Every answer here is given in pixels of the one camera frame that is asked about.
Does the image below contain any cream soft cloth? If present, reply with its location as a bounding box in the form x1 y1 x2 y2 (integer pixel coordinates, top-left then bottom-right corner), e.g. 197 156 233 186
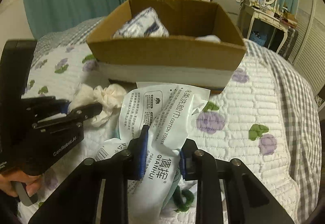
68 84 127 127

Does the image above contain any green white chenille toy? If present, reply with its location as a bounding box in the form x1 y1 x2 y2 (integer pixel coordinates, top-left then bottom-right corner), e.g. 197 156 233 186
172 186 196 213

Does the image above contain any white cotton towel pack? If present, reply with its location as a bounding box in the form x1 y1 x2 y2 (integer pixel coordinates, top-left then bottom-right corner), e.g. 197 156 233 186
95 84 210 223

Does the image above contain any person's left hand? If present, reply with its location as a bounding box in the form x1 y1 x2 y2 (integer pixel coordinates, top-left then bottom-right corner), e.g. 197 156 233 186
0 169 42 197

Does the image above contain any white floral quilted blanket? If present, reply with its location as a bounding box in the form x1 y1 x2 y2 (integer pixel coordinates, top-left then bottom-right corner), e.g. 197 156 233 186
17 41 303 224

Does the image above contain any grey checkered bed sheet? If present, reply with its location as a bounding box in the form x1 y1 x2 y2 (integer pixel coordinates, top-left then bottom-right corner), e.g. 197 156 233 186
33 18 322 223

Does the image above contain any white blue tissue pack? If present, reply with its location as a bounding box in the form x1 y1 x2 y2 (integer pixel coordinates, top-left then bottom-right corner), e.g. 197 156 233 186
112 7 169 39

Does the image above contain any brown cardboard box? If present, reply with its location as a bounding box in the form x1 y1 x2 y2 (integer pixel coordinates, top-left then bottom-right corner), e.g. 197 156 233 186
87 0 246 93

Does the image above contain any white louvered wardrobe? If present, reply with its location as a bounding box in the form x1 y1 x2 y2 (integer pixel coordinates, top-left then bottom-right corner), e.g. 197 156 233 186
289 0 324 95

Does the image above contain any blue laundry basket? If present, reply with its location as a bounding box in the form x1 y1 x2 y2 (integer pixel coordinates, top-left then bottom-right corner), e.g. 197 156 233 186
249 31 267 46

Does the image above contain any white dressing table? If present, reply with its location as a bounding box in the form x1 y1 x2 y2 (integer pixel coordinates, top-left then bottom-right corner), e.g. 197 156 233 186
238 4 299 59

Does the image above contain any silver mini fridge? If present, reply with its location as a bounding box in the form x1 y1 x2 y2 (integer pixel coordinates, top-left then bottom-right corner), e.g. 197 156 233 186
212 0 244 25

